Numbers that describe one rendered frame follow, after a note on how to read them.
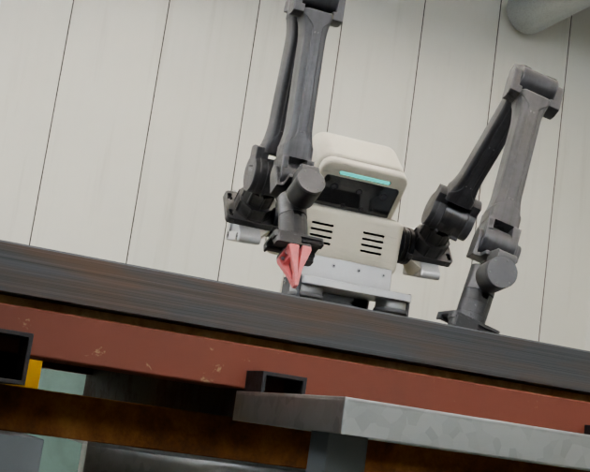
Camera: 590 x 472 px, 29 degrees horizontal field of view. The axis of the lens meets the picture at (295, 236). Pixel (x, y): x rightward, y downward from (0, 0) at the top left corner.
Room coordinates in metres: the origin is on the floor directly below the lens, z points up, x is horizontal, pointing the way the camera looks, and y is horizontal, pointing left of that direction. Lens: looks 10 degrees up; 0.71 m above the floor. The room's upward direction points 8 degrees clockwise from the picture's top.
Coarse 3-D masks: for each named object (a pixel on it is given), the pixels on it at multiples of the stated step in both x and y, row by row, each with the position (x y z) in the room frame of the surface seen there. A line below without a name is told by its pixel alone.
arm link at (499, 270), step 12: (480, 240) 2.04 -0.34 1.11; (468, 252) 2.06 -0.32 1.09; (480, 252) 2.03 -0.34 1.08; (492, 252) 2.00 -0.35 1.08; (504, 252) 1.96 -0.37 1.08; (516, 252) 2.05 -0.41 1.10; (492, 264) 1.96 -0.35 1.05; (504, 264) 1.96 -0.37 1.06; (480, 276) 1.99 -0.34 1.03; (492, 276) 1.96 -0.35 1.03; (504, 276) 1.96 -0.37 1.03; (516, 276) 1.96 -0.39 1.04; (492, 288) 1.98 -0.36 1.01
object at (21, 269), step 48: (0, 288) 1.14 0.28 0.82; (48, 288) 1.15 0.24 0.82; (96, 288) 1.17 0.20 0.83; (144, 288) 1.19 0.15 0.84; (192, 288) 1.21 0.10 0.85; (240, 288) 1.23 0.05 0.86; (288, 336) 1.25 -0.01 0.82; (336, 336) 1.27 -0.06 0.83; (384, 336) 1.30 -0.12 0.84; (432, 336) 1.32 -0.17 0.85; (480, 336) 1.34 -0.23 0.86; (576, 384) 1.39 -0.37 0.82
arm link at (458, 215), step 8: (448, 208) 2.44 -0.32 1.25; (456, 208) 2.45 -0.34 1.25; (464, 208) 2.45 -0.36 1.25; (448, 216) 2.44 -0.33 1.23; (456, 216) 2.44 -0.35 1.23; (464, 216) 2.45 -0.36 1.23; (440, 224) 2.45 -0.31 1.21; (448, 224) 2.45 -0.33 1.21; (456, 224) 2.45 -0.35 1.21; (464, 224) 2.45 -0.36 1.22; (448, 232) 2.47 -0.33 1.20; (456, 232) 2.46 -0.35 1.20; (456, 240) 2.47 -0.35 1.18
